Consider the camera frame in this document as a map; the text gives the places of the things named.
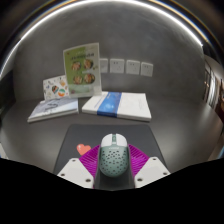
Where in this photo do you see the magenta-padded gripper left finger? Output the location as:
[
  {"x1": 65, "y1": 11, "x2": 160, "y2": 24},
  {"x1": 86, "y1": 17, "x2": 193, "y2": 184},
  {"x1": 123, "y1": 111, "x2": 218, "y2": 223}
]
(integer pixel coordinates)
[{"x1": 56, "y1": 144, "x2": 102, "y2": 189}]

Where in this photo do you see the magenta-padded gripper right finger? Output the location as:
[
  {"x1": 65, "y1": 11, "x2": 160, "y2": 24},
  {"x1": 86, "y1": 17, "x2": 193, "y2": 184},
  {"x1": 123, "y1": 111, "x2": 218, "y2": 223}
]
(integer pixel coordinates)
[{"x1": 128, "y1": 143, "x2": 172, "y2": 188}]

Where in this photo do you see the green and white computer mouse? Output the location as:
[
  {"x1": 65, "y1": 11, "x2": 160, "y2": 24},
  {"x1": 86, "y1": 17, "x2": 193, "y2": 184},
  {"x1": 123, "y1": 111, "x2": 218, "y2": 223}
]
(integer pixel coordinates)
[{"x1": 98, "y1": 133, "x2": 131, "y2": 178}]

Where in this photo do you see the black mouse pad, red heart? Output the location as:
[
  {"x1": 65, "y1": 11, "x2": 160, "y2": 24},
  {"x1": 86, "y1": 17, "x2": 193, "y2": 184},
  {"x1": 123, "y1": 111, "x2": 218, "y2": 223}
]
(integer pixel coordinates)
[{"x1": 53, "y1": 124, "x2": 168, "y2": 176}]

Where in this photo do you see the grey striped book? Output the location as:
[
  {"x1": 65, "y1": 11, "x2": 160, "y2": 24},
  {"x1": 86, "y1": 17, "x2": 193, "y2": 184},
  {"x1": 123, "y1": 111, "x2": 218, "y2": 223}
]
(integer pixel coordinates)
[{"x1": 27, "y1": 97, "x2": 80, "y2": 124}]

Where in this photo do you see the white book with blue band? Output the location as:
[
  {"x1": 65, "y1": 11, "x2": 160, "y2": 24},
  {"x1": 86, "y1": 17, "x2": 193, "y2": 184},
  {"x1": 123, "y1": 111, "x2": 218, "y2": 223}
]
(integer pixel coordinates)
[{"x1": 81, "y1": 91, "x2": 153, "y2": 122}]

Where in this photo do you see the green standing menu sign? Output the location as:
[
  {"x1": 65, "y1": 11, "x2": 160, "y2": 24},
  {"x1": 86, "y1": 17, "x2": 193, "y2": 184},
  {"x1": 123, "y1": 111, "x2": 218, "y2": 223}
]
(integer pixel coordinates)
[{"x1": 62, "y1": 42, "x2": 103, "y2": 99}]

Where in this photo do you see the white ceiling light strip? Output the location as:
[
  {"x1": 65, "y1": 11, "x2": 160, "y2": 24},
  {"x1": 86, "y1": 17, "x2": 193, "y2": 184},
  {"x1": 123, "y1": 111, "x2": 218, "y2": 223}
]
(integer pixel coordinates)
[{"x1": 1, "y1": 0, "x2": 206, "y2": 76}]

